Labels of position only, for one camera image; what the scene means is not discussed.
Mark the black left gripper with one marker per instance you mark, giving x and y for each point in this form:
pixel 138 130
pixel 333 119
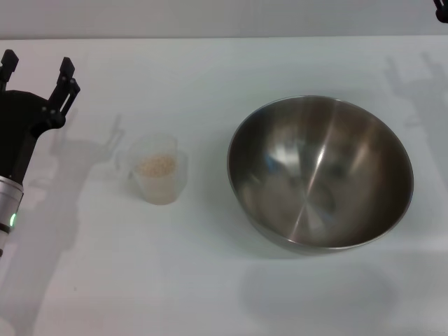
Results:
pixel 21 115

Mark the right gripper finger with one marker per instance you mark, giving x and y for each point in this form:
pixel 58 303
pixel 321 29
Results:
pixel 441 12

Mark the white rice grains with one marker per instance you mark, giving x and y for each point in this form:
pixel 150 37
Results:
pixel 155 165

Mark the clear plastic measuring cup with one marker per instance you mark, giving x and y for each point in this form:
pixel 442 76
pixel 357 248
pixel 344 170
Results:
pixel 159 189

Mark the stainless steel mixing bowl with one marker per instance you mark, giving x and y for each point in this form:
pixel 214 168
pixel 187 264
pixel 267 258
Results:
pixel 320 175

